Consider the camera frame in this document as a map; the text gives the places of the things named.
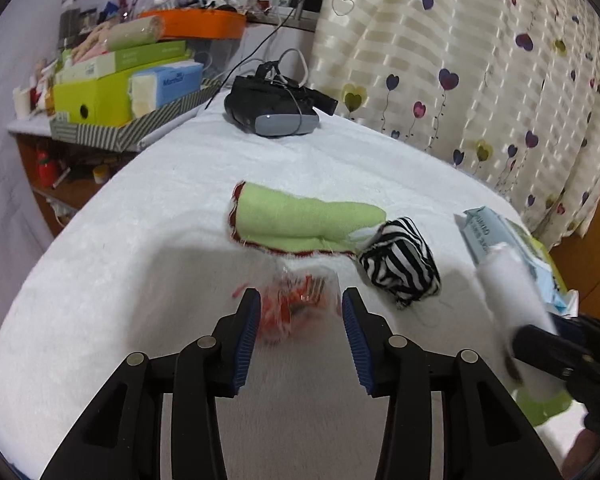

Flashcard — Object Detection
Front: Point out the green file box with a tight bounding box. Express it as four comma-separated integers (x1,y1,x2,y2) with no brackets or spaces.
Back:
53,69,134,127

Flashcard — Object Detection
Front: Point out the heart print curtain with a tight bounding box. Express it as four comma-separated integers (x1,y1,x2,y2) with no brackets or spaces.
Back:
307,0,600,243

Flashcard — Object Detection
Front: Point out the red and white plastic bag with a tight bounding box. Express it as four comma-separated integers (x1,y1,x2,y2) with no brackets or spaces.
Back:
232,266,340,346

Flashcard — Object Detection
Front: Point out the black cable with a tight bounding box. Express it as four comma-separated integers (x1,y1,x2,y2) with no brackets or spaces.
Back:
204,0,313,111

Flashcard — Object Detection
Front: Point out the white towel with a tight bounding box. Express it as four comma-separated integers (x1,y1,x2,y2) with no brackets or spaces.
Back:
474,241,563,403

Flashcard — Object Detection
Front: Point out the striped tray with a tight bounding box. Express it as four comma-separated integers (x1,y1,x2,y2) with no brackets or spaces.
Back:
48,79,222,152

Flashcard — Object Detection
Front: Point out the beige paper roll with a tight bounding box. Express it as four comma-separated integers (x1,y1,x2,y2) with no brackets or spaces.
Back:
101,15,167,52

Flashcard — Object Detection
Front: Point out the wooden wardrobe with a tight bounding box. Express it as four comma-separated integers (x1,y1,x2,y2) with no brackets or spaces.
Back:
549,132,600,313

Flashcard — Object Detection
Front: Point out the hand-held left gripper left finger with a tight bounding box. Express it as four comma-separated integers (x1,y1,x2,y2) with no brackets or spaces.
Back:
40,287,262,480

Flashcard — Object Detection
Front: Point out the blue tissue pack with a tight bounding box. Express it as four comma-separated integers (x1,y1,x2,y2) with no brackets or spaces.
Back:
129,60,205,117

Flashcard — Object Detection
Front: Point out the pale blue wet wipes packet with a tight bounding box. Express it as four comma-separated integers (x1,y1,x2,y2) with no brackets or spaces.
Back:
453,206,579,317

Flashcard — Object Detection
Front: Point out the orange box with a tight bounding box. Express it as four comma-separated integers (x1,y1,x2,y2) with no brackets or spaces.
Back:
139,7,248,42

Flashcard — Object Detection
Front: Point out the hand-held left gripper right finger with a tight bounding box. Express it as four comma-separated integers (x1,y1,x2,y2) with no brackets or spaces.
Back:
341,287,563,480

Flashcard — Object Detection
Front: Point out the black and grey headset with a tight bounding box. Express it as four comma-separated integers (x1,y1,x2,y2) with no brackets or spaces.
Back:
223,61,339,137

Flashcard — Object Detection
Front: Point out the black and white striped cloth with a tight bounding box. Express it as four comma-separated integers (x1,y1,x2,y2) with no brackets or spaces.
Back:
356,216,442,309

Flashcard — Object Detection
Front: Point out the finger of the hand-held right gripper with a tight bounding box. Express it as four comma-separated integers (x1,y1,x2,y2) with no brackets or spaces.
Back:
511,324,593,382
550,314,600,348

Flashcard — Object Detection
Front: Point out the green storage box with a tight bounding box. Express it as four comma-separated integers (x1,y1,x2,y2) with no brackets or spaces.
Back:
55,40,194,83

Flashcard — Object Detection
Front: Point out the light green towel roll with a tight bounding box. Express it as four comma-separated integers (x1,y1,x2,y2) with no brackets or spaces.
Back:
226,180,387,257

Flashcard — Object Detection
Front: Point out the wooden shelf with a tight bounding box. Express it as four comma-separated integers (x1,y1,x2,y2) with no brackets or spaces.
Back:
10,127,146,238

